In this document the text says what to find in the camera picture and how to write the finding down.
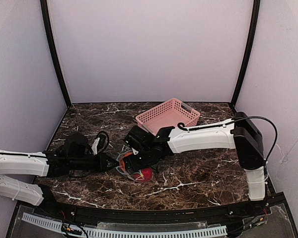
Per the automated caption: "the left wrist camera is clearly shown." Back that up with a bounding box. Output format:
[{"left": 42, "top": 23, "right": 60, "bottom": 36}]
[{"left": 91, "top": 131, "right": 110, "bottom": 155}]

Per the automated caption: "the white slotted cable duct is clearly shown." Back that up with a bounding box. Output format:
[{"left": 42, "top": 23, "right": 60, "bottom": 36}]
[{"left": 21, "top": 213, "right": 227, "bottom": 238}]

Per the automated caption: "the left black corner post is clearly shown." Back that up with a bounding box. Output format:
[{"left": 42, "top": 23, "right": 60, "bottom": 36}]
[{"left": 40, "top": 0, "right": 72, "bottom": 108}]

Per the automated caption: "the right black corner post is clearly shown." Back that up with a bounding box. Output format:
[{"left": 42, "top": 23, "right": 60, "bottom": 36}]
[{"left": 229, "top": 0, "right": 261, "bottom": 109}]

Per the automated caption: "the red toy fruit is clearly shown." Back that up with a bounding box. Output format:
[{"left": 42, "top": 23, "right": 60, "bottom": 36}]
[{"left": 133, "top": 168, "right": 153, "bottom": 182}]

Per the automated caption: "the orange toy fruit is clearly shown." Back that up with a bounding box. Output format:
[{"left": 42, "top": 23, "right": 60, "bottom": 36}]
[{"left": 118, "top": 153, "right": 130, "bottom": 172}]

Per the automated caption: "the clear zip top bag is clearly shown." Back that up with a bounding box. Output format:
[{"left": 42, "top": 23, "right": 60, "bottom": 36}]
[{"left": 114, "top": 152, "right": 156, "bottom": 184}]

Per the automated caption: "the black corner post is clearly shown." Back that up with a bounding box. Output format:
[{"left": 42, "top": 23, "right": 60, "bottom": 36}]
[
  {"left": 229, "top": 0, "right": 261, "bottom": 109},
  {"left": 40, "top": 0, "right": 72, "bottom": 108}
]

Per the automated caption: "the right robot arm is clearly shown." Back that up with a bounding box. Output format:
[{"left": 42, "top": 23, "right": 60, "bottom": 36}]
[{"left": 121, "top": 112, "right": 269, "bottom": 201}]

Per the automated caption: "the clear acrylic plate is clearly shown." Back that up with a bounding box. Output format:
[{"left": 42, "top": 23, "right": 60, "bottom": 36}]
[{"left": 97, "top": 221, "right": 208, "bottom": 233}]

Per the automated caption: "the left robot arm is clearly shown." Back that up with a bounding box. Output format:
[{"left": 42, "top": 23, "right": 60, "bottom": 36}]
[{"left": 0, "top": 131, "right": 119, "bottom": 206}]

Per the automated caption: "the black front frame rail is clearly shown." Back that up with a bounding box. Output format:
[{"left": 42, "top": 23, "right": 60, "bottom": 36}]
[{"left": 34, "top": 201, "right": 271, "bottom": 225}]

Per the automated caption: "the pink plastic basket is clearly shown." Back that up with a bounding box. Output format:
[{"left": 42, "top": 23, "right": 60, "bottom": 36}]
[{"left": 136, "top": 98, "right": 201, "bottom": 135}]

